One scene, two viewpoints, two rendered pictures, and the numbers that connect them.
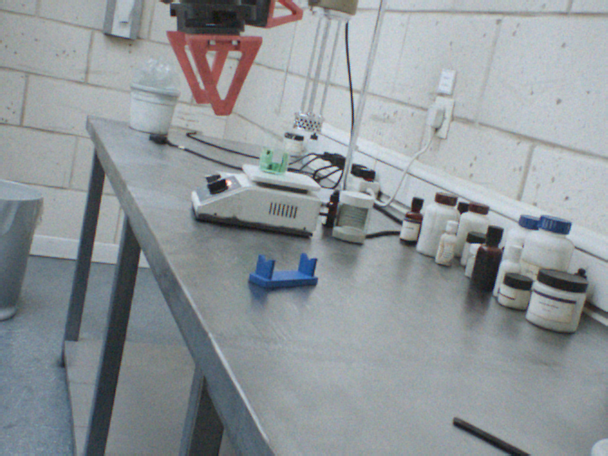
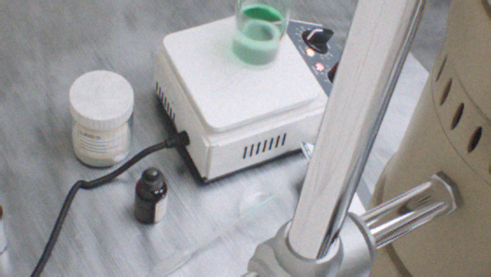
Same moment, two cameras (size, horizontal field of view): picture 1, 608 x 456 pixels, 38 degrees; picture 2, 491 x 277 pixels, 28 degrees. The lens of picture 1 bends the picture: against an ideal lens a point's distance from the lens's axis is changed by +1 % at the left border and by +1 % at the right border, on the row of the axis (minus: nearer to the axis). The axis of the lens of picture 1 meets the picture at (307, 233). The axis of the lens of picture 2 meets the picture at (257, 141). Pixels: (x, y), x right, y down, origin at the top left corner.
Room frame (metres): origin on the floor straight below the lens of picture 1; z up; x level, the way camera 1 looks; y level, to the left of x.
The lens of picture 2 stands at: (2.04, -0.14, 1.55)
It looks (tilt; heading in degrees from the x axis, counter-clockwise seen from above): 54 degrees down; 158
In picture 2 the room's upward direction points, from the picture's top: 12 degrees clockwise
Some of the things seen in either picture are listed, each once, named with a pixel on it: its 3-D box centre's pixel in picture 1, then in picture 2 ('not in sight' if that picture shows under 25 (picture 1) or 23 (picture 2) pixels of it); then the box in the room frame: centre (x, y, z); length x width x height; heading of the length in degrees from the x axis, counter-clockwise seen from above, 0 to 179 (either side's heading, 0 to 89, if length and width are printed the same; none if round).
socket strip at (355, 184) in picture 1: (341, 173); not in sight; (2.24, -0.05, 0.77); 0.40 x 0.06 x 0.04; 20
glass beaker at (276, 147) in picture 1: (274, 152); (262, 27); (1.46, 0.08, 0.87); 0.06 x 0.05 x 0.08; 43
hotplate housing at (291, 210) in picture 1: (261, 200); (259, 88); (1.46, 0.09, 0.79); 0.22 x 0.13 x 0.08; 104
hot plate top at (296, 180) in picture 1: (280, 177); (241, 67); (1.47, 0.06, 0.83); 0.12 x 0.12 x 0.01; 14
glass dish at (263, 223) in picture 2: not in sight; (266, 209); (1.59, 0.07, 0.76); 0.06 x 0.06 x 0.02
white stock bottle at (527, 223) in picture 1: (524, 251); not in sight; (1.39, -0.35, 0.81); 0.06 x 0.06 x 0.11
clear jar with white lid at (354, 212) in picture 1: (353, 217); (102, 120); (1.48, -0.07, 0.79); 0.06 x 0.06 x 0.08
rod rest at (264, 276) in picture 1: (286, 269); not in sight; (1.10, 0.02, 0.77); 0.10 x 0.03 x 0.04; 139
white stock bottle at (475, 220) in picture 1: (472, 231); not in sight; (1.55, -0.29, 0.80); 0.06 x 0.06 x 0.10
